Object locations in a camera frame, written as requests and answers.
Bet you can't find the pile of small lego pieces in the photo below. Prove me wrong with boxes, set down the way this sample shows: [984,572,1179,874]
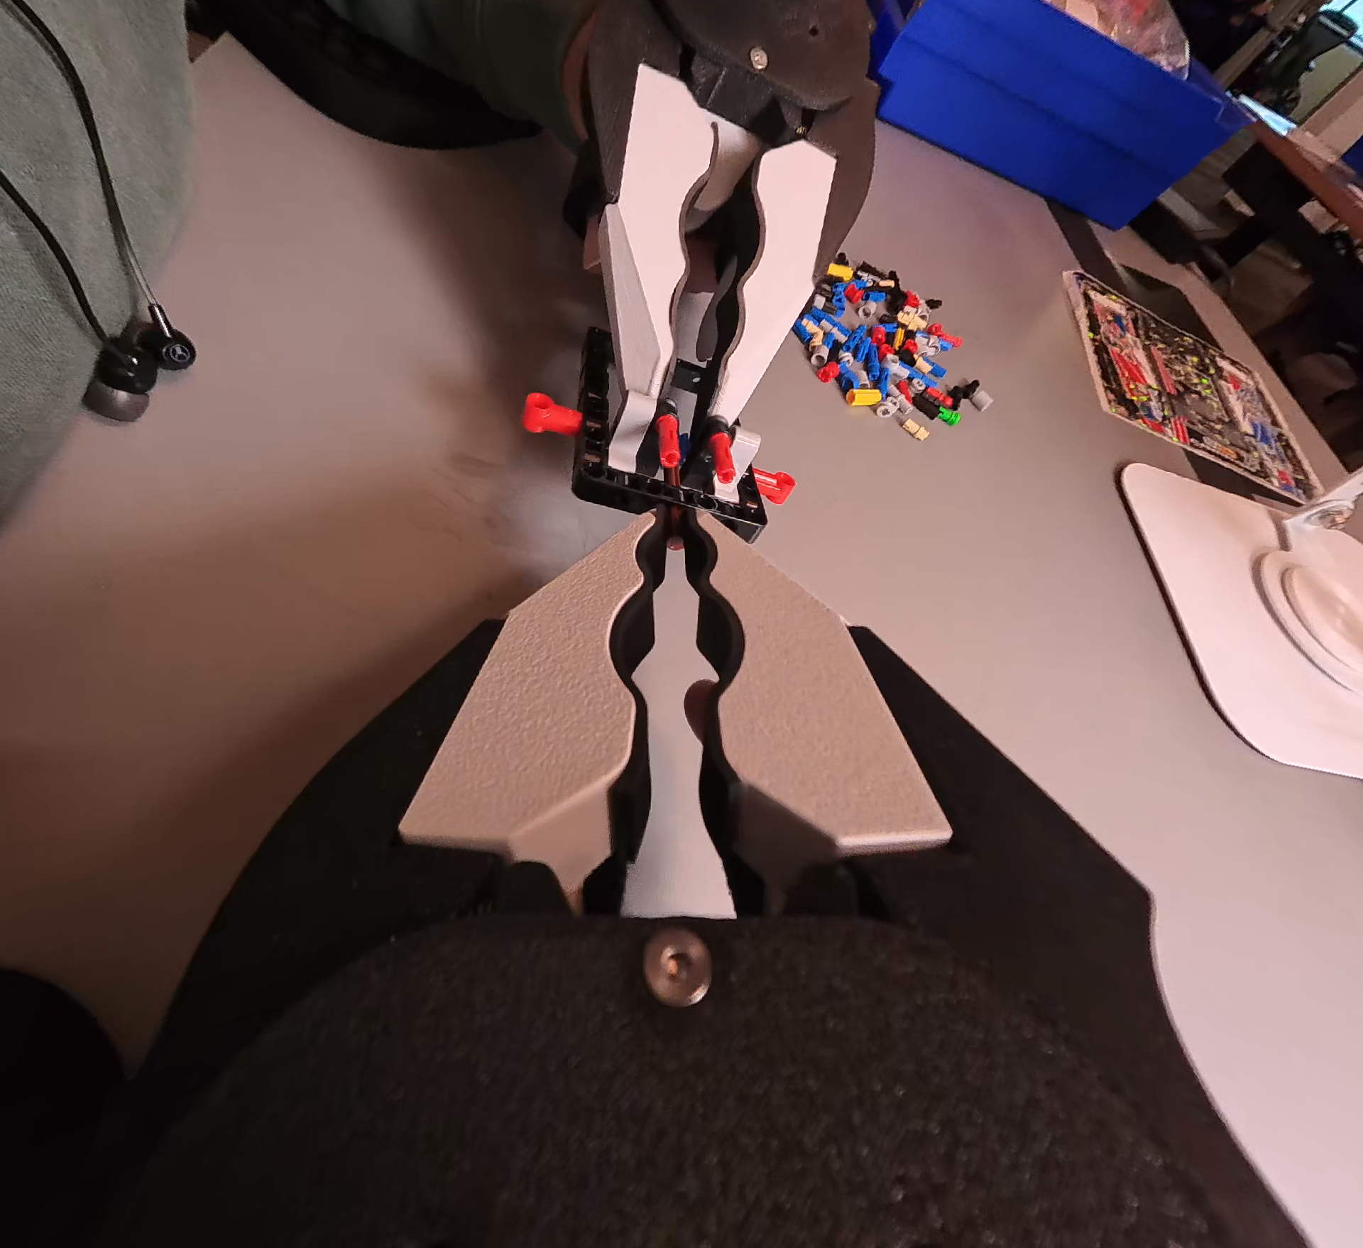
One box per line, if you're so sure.
[794,252,994,446]

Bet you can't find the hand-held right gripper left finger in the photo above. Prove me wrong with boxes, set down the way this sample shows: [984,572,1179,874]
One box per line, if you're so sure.
[396,510,672,911]

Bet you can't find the black earphones with cable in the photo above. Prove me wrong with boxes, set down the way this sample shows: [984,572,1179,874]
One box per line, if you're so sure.
[0,0,199,424]

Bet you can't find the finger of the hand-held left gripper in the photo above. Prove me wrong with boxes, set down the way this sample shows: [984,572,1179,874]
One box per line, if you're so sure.
[711,145,839,421]
[582,65,728,398]

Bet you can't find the blue plastic bin with bag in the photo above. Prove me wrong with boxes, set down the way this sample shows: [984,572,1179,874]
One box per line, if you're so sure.
[879,0,1251,233]

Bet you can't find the white book stand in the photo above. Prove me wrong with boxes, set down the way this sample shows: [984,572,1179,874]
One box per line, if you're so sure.
[1117,460,1363,780]

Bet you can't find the lego sticker sheet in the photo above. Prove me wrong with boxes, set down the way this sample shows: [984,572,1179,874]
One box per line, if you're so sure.
[1064,267,1323,505]

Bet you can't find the black lego frame assembly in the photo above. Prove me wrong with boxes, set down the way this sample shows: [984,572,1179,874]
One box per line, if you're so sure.
[522,326,797,548]

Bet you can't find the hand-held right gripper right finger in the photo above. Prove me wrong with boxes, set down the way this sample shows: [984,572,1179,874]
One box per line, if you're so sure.
[680,510,954,895]

